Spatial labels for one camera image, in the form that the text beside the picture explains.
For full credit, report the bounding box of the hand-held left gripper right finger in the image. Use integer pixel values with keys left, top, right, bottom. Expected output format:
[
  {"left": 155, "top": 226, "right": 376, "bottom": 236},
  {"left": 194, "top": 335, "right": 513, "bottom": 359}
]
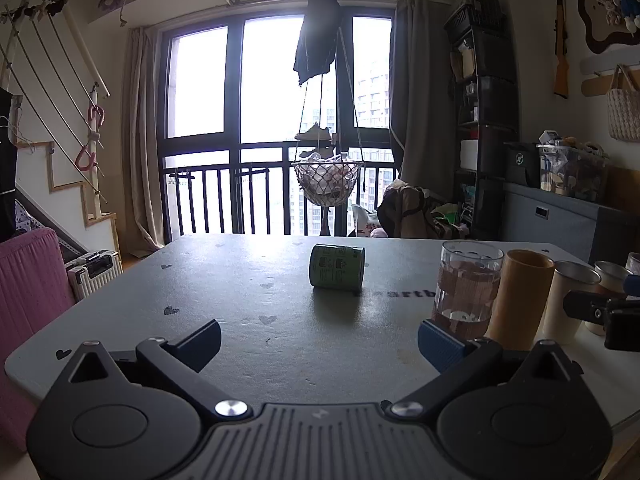
[{"left": 382, "top": 320, "right": 587, "bottom": 419}]

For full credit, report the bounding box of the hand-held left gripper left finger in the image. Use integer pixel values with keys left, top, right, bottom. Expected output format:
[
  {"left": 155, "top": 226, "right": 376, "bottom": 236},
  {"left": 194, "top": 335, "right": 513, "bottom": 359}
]
[{"left": 49, "top": 319, "right": 252, "bottom": 420}]

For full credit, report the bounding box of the green tin can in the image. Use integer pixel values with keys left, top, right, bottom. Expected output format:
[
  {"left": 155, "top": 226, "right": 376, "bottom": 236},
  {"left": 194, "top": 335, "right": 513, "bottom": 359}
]
[{"left": 309, "top": 243, "right": 367, "bottom": 295}]

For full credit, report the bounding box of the small white cup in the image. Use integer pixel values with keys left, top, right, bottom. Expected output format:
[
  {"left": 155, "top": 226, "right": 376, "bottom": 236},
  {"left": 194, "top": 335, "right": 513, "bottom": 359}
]
[{"left": 585, "top": 260, "right": 634, "bottom": 337}]

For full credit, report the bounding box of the cream paper cup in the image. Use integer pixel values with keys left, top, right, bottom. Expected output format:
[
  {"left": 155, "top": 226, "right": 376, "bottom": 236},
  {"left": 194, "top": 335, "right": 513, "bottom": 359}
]
[{"left": 542, "top": 260, "right": 602, "bottom": 345}]

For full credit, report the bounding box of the tan cup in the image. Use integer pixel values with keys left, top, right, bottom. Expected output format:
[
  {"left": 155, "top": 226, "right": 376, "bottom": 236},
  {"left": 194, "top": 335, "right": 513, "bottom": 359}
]
[{"left": 483, "top": 249, "right": 556, "bottom": 352}]

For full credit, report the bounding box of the clear glass cup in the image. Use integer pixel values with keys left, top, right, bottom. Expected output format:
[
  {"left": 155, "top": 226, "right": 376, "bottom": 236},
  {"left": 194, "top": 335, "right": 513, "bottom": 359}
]
[{"left": 432, "top": 240, "right": 505, "bottom": 342}]

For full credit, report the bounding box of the grey storage cabinet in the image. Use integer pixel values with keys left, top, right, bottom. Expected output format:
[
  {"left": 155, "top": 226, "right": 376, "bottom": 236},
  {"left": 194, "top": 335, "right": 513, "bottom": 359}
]
[{"left": 502, "top": 182, "right": 640, "bottom": 267}]

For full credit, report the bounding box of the clear plastic bin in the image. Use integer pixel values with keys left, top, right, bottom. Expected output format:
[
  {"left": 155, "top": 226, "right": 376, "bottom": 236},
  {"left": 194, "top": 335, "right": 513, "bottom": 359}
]
[{"left": 537, "top": 142, "right": 611, "bottom": 204}]

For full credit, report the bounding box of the silver suitcase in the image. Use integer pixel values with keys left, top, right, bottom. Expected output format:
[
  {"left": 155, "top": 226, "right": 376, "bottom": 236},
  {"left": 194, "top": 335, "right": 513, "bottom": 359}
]
[{"left": 64, "top": 248, "right": 125, "bottom": 302}]

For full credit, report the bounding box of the black balcony railing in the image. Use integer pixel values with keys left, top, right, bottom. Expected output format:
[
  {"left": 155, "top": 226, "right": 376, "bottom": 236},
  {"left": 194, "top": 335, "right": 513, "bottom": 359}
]
[{"left": 162, "top": 144, "right": 402, "bottom": 237}]

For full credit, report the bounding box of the woven bag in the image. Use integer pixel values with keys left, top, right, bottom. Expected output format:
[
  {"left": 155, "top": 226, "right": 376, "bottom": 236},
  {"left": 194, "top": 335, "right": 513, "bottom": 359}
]
[{"left": 606, "top": 64, "right": 640, "bottom": 142}]

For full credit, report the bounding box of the pink sofa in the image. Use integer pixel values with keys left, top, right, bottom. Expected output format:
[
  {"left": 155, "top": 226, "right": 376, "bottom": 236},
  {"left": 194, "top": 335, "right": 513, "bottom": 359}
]
[{"left": 0, "top": 226, "right": 77, "bottom": 454}]

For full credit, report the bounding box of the white box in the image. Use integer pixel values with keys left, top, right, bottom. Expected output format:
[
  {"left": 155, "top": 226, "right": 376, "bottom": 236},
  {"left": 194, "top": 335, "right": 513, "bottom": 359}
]
[{"left": 459, "top": 138, "right": 480, "bottom": 170}]

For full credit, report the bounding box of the beige curtain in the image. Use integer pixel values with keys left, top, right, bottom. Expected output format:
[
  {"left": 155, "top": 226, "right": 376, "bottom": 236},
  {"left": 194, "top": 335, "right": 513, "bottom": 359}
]
[{"left": 122, "top": 27, "right": 169, "bottom": 257}]

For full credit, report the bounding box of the black shelving rack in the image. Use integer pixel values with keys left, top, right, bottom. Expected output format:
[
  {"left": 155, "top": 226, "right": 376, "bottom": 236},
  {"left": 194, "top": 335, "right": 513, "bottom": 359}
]
[{"left": 443, "top": 0, "right": 519, "bottom": 242}]

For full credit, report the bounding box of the toy rifle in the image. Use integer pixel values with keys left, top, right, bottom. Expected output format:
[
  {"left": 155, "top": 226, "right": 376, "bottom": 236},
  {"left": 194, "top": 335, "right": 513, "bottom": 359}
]
[{"left": 552, "top": 0, "right": 571, "bottom": 99}]

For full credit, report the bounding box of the grey curtain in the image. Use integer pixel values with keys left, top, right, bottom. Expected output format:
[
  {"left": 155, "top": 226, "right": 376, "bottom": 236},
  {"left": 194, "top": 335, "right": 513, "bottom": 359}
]
[{"left": 387, "top": 0, "right": 464, "bottom": 197}]

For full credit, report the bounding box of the pink hook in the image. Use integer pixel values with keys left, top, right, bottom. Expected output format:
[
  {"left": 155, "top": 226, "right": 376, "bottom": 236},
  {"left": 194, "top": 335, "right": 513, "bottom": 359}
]
[{"left": 75, "top": 104, "right": 106, "bottom": 174}]

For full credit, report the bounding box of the stair railing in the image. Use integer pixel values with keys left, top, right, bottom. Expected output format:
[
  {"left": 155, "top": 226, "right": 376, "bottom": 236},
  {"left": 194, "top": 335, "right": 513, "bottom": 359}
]
[{"left": 0, "top": 4, "right": 111, "bottom": 207}]

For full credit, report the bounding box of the black hanging garment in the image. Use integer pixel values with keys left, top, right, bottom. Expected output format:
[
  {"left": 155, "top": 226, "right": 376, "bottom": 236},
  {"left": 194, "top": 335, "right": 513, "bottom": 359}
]
[{"left": 0, "top": 87, "right": 21, "bottom": 242}]

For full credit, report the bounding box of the hanging dark jacket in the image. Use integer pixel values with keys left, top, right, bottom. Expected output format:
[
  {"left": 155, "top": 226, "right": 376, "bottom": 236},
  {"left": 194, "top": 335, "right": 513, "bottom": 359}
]
[{"left": 292, "top": 0, "right": 344, "bottom": 87}]

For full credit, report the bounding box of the hanging wire basket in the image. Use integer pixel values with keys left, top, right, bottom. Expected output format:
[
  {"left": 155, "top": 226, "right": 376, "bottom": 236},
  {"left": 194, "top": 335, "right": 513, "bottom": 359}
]
[{"left": 291, "top": 157, "right": 362, "bottom": 207}]

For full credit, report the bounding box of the wavy framed wall board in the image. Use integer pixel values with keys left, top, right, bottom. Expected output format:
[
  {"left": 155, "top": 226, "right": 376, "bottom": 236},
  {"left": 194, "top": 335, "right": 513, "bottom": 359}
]
[{"left": 569, "top": 0, "right": 640, "bottom": 55}]

